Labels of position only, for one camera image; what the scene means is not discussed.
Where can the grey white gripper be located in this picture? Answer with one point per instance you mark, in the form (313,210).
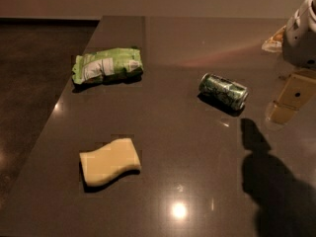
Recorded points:
(301,39)

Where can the green soda can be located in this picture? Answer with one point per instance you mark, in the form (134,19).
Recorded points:
(232,94)

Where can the green rice chip bag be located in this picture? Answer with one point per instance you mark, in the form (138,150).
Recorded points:
(107,65)

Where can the pale snack bag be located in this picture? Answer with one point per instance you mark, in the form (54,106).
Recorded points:
(274,43)

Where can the yellow sponge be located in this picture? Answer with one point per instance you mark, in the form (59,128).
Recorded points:
(103,165)

